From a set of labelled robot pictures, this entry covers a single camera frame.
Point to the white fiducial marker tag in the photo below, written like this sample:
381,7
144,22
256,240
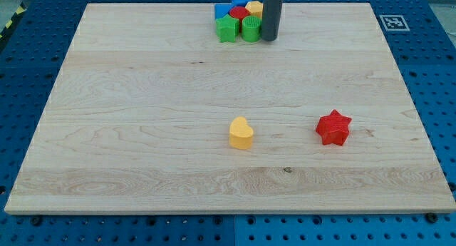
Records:
392,22

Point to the yellow hexagon block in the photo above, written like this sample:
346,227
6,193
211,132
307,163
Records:
255,8

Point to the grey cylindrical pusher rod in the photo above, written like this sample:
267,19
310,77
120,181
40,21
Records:
271,19

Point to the red cylinder block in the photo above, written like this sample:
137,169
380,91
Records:
239,12

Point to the green cylinder block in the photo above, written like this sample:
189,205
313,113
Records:
251,28

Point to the blue flat block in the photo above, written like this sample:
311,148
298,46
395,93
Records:
221,10

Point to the wooden board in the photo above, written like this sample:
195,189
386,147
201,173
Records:
137,122

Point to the green star block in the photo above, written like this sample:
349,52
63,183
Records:
227,28

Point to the yellow heart block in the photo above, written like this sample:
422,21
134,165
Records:
240,134

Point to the red star block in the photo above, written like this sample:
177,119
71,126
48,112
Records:
333,128

